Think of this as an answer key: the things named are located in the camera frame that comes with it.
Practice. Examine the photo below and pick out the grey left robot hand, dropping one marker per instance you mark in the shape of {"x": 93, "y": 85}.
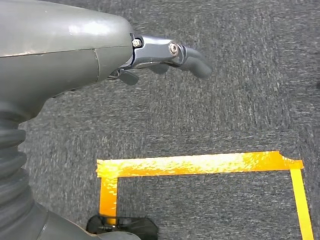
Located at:
{"x": 62, "y": 49}

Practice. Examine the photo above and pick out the black robot foot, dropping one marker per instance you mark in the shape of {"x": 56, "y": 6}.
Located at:
{"x": 135, "y": 228}

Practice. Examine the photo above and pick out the yellow floor tape square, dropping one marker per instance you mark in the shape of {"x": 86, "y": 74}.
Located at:
{"x": 200, "y": 164}

